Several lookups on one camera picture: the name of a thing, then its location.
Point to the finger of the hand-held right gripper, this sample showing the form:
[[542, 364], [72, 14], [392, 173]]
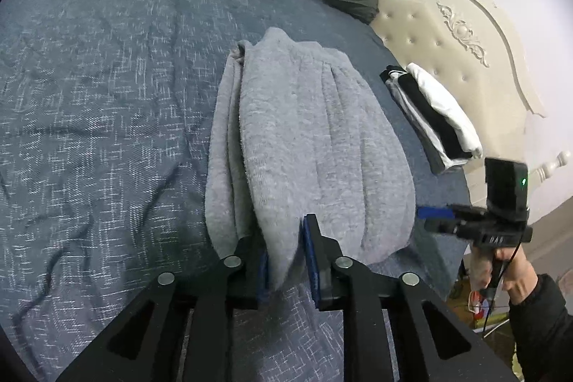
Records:
[[436, 213], [447, 226]]

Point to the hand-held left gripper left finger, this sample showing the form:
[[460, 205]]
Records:
[[263, 274]]

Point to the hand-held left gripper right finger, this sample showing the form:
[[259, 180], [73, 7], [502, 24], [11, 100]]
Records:
[[310, 261]]

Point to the grey fleece sweater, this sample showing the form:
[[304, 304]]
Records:
[[313, 140]]

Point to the person's right forearm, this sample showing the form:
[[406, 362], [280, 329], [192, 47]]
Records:
[[544, 328]]

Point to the person's right hand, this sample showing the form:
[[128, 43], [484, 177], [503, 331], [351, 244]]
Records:
[[517, 274]]

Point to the black folded garment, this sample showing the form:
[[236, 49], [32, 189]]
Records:
[[425, 113]]

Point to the cream tufted headboard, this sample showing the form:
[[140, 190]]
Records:
[[425, 33]]

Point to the bed with blue patterned sheet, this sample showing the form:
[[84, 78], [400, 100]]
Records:
[[112, 95]]

